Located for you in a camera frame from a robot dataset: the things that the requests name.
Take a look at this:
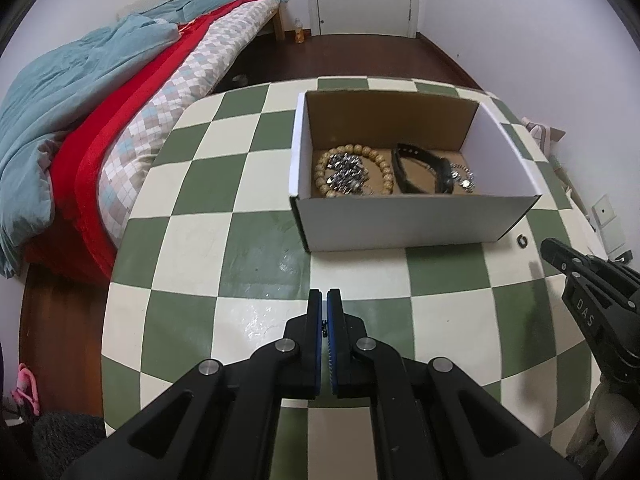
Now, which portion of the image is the white wall power strip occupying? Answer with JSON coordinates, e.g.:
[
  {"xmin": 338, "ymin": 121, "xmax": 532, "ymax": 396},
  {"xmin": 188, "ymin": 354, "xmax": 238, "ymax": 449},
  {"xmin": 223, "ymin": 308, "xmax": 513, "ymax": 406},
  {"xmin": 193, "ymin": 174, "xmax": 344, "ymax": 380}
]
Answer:
[{"xmin": 591, "ymin": 194, "xmax": 634, "ymax": 266}]

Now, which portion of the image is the wooden bead bracelet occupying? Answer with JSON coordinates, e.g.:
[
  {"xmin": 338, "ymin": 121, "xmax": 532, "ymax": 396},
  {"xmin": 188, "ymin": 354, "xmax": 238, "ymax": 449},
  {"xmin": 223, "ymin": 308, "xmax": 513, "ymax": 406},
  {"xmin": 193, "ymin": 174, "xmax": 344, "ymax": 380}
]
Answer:
[{"xmin": 312, "ymin": 143, "xmax": 396, "ymax": 198}]

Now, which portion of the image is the green white checkered tablecloth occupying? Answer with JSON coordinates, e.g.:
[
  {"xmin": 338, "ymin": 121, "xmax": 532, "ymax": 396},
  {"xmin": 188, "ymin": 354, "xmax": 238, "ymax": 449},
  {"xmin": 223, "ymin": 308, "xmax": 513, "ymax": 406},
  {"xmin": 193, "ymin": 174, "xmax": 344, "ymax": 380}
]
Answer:
[{"xmin": 101, "ymin": 77, "xmax": 600, "ymax": 453}]

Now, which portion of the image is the pink slipper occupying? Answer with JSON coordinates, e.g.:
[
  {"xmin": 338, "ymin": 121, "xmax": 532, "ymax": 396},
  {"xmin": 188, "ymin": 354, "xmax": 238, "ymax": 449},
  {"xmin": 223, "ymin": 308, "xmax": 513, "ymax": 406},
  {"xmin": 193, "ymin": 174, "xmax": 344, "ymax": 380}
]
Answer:
[{"xmin": 11, "ymin": 363, "xmax": 40, "ymax": 416}]

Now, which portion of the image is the silver link bracelet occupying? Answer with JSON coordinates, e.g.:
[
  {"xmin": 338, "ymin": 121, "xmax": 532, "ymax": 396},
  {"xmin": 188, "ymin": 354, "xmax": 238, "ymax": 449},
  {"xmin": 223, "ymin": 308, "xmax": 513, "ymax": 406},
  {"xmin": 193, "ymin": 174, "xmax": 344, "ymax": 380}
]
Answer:
[{"xmin": 447, "ymin": 161, "xmax": 478, "ymax": 194}]

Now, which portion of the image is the orange drink bottle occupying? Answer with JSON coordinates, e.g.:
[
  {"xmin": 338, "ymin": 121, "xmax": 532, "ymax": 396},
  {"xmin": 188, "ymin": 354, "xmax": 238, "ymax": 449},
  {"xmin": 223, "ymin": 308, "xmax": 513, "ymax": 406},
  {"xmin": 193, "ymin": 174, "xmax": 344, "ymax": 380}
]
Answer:
[{"xmin": 294, "ymin": 18, "xmax": 306, "ymax": 44}]

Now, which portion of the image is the bed with checkered mattress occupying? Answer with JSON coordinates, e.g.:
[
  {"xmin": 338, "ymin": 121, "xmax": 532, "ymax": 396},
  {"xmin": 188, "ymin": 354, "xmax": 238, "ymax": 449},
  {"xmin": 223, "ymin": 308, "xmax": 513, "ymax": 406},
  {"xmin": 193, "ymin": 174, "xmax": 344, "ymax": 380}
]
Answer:
[{"xmin": 0, "ymin": 0, "xmax": 294, "ymax": 281}]

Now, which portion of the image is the light blue duvet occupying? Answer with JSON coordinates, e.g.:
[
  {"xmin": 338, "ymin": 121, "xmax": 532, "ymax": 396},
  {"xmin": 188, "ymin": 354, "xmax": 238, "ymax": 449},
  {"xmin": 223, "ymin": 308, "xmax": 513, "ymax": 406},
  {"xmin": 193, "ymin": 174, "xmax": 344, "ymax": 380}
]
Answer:
[{"xmin": 0, "ymin": 0, "xmax": 292, "ymax": 281}]

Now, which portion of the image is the white cardboard box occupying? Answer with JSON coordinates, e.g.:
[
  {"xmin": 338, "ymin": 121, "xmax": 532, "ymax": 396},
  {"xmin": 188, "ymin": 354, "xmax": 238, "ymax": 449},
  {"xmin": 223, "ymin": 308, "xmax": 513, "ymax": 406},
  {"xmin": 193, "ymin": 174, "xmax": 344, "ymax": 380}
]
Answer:
[{"xmin": 288, "ymin": 90, "xmax": 542, "ymax": 252}]

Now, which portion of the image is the black wrist watch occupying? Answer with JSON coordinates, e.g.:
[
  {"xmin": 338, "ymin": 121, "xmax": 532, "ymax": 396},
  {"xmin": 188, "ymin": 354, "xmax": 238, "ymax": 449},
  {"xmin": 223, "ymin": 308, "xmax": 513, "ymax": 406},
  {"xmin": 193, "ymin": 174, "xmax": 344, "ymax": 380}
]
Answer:
[{"xmin": 392, "ymin": 143, "xmax": 454, "ymax": 195}]

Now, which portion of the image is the white patterned bag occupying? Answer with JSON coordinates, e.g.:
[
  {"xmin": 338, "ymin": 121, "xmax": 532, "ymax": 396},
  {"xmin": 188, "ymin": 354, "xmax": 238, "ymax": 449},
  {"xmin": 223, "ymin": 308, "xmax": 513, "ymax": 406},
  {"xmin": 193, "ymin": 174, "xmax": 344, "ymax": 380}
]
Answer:
[{"xmin": 521, "ymin": 117, "xmax": 566, "ymax": 169}]

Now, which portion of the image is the silver bead bracelet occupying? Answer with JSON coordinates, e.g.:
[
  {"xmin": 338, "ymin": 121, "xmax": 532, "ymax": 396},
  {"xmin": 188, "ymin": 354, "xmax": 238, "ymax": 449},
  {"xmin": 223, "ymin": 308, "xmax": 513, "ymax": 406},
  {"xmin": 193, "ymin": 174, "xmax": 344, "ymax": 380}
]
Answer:
[{"xmin": 324, "ymin": 153, "xmax": 374, "ymax": 198}]

